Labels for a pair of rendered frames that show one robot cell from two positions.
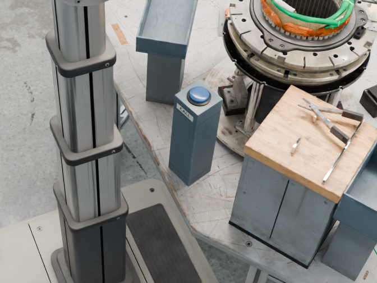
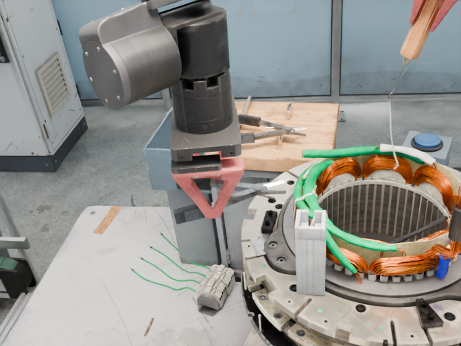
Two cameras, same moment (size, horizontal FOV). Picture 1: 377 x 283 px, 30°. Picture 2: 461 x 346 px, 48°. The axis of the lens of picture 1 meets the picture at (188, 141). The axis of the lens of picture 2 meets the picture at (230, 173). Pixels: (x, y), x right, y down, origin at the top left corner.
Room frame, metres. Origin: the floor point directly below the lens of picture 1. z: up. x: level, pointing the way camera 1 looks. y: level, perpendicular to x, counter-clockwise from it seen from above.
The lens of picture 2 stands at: (1.58, -0.45, 1.50)
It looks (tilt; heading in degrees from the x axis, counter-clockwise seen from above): 34 degrees down; 170
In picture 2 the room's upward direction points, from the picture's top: 7 degrees counter-clockwise
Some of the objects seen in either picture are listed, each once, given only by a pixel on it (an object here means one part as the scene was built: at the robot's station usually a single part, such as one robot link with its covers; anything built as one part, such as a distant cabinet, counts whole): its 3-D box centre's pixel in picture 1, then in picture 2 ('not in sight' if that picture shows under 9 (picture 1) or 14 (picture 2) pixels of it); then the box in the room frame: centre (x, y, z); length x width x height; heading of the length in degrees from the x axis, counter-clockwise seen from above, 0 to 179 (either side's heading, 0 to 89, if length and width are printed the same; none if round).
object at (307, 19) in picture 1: (303, 13); (363, 153); (1.10, -0.20, 1.15); 0.15 x 0.04 x 0.02; 62
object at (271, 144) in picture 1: (313, 141); (275, 134); (0.85, -0.24, 1.05); 0.20 x 0.19 x 0.02; 63
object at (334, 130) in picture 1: (339, 134); (249, 120); (0.85, -0.28, 1.09); 0.04 x 0.01 x 0.02; 48
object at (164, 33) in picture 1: (168, 48); not in sight; (1.18, 0.08, 0.92); 0.25 x 0.11 x 0.28; 177
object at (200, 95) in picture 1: (199, 94); (427, 140); (0.95, -0.01, 1.04); 0.04 x 0.04 x 0.01
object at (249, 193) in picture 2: not in sight; (237, 198); (1.15, -0.37, 1.17); 0.06 x 0.01 x 0.01; 102
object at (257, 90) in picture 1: (254, 102); not in sight; (1.06, -0.14, 0.91); 0.02 x 0.02 x 0.21
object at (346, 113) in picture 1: (352, 115); (241, 138); (0.90, -0.31, 1.09); 0.04 x 0.01 x 0.02; 78
